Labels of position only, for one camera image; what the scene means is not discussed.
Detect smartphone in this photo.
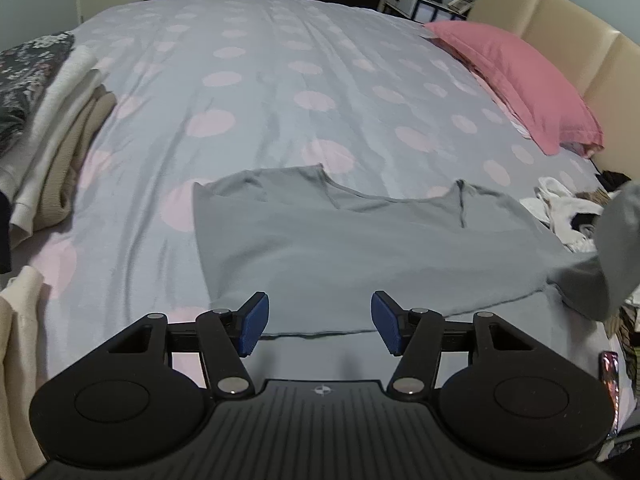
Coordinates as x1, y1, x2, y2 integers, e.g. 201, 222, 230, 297
598, 351, 621, 438

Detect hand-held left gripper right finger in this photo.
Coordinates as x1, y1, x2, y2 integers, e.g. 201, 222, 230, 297
371, 291, 533, 400

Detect dark floral folded garment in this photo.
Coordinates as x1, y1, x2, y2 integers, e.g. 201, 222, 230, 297
0, 31, 76, 158

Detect grey t-shirt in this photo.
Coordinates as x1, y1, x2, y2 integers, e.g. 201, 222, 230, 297
191, 164, 640, 336

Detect pink pillow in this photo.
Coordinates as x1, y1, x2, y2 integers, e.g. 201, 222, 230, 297
425, 21, 605, 156

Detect black folded garment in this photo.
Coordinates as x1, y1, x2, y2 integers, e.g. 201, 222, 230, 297
0, 190, 13, 276

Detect beige folded garment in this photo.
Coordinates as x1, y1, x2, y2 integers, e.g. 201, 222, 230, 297
40, 85, 119, 228

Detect grey pink-dotted bed sheet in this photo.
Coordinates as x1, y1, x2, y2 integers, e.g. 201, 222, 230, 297
20, 0, 640, 411

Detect beige padded headboard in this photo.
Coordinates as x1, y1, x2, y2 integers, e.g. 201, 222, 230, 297
467, 0, 640, 181

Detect white nightstand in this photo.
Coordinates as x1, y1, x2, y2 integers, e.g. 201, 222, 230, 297
377, 0, 468, 23

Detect white folded knit garment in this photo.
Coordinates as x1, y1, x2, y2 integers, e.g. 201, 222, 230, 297
0, 45, 103, 241

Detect cream folded garment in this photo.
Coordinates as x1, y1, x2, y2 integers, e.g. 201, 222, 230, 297
0, 265, 53, 480

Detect cream garment with black trim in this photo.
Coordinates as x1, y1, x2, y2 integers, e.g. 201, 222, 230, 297
520, 176, 608, 253

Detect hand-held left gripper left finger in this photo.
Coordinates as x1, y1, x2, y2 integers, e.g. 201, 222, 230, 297
107, 291, 270, 400

